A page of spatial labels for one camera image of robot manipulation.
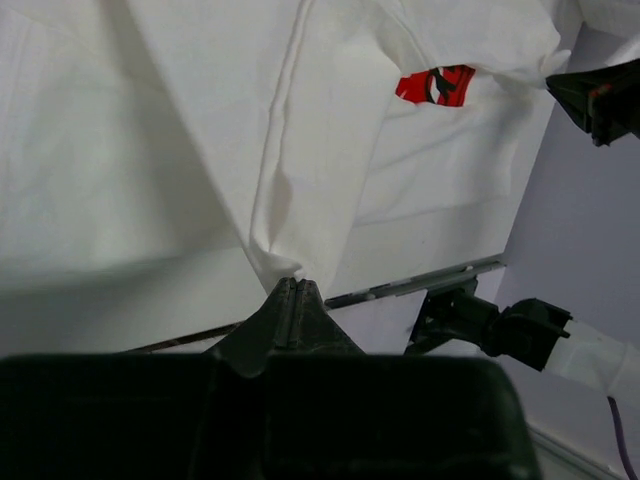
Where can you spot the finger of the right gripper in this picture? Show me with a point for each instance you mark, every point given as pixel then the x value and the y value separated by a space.
pixel 603 103

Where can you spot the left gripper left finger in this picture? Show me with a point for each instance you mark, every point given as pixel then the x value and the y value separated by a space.
pixel 104 416

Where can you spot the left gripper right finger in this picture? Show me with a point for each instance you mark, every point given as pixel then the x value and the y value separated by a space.
pixel 364 416

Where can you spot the white red-print t-shirt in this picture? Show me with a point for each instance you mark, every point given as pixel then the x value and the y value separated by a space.
pixel 134 130

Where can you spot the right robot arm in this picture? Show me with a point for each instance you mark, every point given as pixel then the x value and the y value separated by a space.
pixel 546 338

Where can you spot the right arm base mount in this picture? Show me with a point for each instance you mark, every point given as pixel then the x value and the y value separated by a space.
pixel 451 312

